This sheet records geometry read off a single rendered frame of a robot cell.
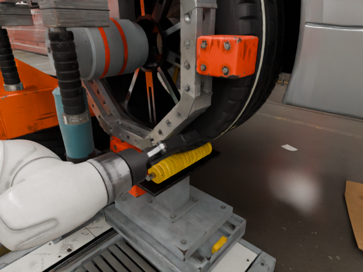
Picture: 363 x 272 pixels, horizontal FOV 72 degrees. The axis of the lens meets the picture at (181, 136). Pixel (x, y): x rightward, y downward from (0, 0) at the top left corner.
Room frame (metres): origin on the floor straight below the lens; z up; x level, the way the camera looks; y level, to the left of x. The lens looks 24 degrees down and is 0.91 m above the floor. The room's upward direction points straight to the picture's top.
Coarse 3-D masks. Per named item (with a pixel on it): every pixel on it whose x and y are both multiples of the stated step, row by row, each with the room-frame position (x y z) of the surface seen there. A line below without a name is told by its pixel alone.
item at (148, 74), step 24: (144, 0) 0.75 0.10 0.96; (168, 0) 0.70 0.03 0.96; (144, 24) 0.81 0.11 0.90; (168, 24) 0.74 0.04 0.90; (168, 48) 0.70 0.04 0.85; (144, 72) 1.00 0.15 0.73; (168, 72) 0.72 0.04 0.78; (120, 96) 0.86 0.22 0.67; (144, 96) 0.91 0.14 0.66; (168, 96) 0.97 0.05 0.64; (144, 120) 0.76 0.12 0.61
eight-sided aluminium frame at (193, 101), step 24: (192, 0) 0.50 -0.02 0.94; (216, 0) 0.54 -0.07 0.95; (192, 24) 0.50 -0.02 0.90; (192, 48) 0.50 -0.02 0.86; (192, 72) 0.50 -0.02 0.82; (96, 96) 0.80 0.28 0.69; (192, 96) 0.50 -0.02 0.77; (120, 120) 0.76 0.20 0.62; (168, 120) 0.55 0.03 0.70; (192, 120) 0.57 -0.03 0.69; (144, 144) 0.61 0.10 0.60
